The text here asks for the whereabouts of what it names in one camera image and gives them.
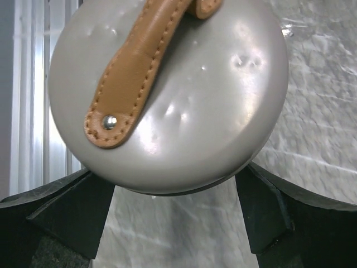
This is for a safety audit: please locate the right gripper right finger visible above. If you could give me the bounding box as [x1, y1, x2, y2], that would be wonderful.
[235, 163, 356, 267]

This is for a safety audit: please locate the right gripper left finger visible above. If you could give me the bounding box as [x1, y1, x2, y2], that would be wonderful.
[1, 170, 115, 267]

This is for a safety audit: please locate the grey round lid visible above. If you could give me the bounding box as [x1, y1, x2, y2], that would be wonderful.
[48, 1, 288, 195]

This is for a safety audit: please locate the aluminium mounting rail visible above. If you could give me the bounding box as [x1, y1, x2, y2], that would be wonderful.
[9, 0, 83, 195]

